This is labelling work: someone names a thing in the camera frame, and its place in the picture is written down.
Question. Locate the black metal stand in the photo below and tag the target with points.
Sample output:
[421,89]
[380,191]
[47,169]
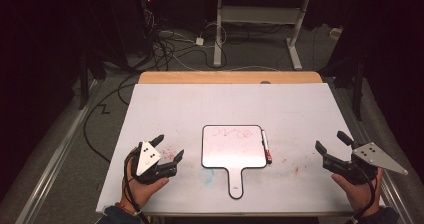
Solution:
[83,84]
[357,90]

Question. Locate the red whiteboard marker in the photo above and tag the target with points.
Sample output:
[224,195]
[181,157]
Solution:
[266,147]

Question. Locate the wooden table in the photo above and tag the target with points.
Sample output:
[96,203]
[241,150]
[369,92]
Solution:
[230,77]

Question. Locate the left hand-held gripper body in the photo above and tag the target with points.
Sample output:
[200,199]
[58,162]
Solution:
[146,157]

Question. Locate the person's right hand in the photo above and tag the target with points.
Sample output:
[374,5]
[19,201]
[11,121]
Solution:
[358,192]

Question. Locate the white power adapter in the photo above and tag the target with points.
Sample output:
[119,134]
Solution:
[199,41]

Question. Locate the white desk frame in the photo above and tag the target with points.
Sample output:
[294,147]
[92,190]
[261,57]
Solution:
[260,15]

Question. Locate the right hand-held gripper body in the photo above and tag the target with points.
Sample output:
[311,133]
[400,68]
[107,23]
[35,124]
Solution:
[363,162]

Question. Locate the large white table board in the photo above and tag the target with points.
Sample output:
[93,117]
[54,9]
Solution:
[233,110]

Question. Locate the person's left hand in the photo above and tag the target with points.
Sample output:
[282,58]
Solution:
[143,188]

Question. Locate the aluminium floor rail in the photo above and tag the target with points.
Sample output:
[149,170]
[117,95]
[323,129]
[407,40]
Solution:
[53,165]
[376,157]

